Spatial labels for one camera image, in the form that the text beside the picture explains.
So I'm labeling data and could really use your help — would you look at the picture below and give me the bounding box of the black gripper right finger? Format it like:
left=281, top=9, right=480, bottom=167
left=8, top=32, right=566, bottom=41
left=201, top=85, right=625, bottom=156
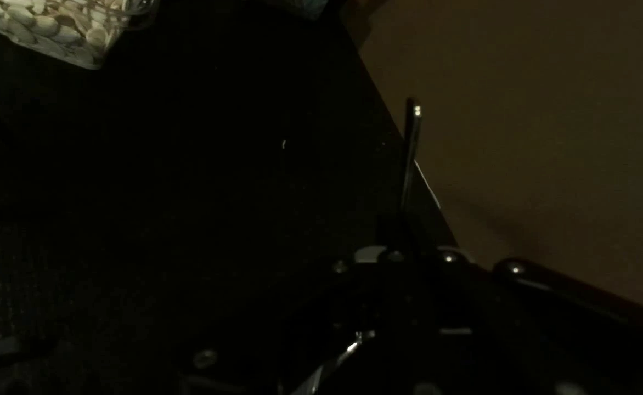
left=410, top=251, right=527, bottom=395

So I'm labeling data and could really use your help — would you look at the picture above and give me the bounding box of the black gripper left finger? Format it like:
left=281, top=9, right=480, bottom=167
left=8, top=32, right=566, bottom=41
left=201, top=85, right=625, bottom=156
left=284, top=248, right=410, bottom=395

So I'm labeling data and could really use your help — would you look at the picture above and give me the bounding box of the metal tea spoon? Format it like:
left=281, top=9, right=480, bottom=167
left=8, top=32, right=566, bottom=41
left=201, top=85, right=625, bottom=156
left=394, top=95, right=426, bottom=254

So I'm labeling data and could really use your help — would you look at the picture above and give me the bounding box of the clear square plastic bowl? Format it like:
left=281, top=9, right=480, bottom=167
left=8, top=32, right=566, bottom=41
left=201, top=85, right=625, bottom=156
left=0, top=0, right=162, bottom=72

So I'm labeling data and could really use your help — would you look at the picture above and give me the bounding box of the pale seeds pile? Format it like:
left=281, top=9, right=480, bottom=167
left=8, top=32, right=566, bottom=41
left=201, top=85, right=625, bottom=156
left=0, top=0, right=129, bottom=64

